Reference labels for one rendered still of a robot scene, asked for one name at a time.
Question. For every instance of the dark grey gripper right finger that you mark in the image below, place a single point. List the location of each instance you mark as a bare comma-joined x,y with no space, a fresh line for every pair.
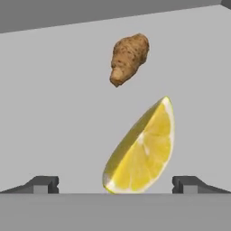
189,183

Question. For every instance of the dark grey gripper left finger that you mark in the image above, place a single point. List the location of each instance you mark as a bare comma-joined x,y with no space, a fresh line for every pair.
42,183

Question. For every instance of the yellow lemon wedge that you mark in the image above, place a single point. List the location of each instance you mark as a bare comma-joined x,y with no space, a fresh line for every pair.
147,153

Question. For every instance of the brown ginger root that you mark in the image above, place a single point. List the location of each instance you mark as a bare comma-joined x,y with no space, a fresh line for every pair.
128,58

